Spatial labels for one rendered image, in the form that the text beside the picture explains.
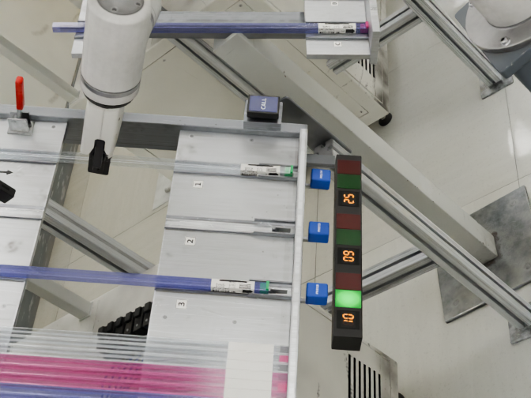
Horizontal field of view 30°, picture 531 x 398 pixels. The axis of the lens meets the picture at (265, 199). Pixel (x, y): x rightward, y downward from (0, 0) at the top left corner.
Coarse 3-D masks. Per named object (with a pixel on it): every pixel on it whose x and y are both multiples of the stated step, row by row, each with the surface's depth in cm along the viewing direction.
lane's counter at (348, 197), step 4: (340, 192) 152; (344, 192) 152; (348, 192) 152; (352, 192) 152; (356, 192) 152; (340, 196) 151; (344, 196) 151; (348, 196) 151; (352, 196) 151; (356, 196) 151; (340, 200) 151; (344, 200) 151; (348, 200) 151; (352, 200) 151; (356, 200) 151; (340, 204) 150; (344, 204) 150; (348, 204) 150; (352, 204) 150; (356, 204) 150
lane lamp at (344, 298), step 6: (336, 294) 139; (342, 294) 139; (348, 294) 139; (354, 294) 139; (360, 294) 139; (336, 300) 138; (342, 300) 139; (348, 300) 139; (354, 300) 139; (360, 300) 139; (342, 306) 138; (348, 306) 138; (354, 306) 138; (360, 306) 138
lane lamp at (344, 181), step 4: (340, 176) 154; (344, 176) 154; (348, 176) 154; (352, 176) 154; (356, 176) 154; (340, 180) 153; (344, 180) 153; (348, 180) 153; (352, 180) 153; (356, 180) 153; (340, 184) 153; (344, 184) 153; (348, 184) 153; (352, 184) 153; (356, 184) 153; (344, 188) 152; (348, 188) 152; (352, 188) 152; (356, 188) 152
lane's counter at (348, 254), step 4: (340, 248) 145; (344, 248) 145; (348, 248) 145; (352, 248) 145; (340, 252) 144; (344, 252) 144; (348, 252) 144; (352, 252) 144; (356, 252) 144; (340, 256) 144; (344, 256) 144; (348, 256) 144; (352, 256) 144; (356, 256) 144; (340, 260) 143; (344, 260) 143; (348, 260) 143; (352, 260) 143; (356, 260) 143; (344, 264) 143; (348, 264) 143; (352, 264) 143; (356, 264) 143
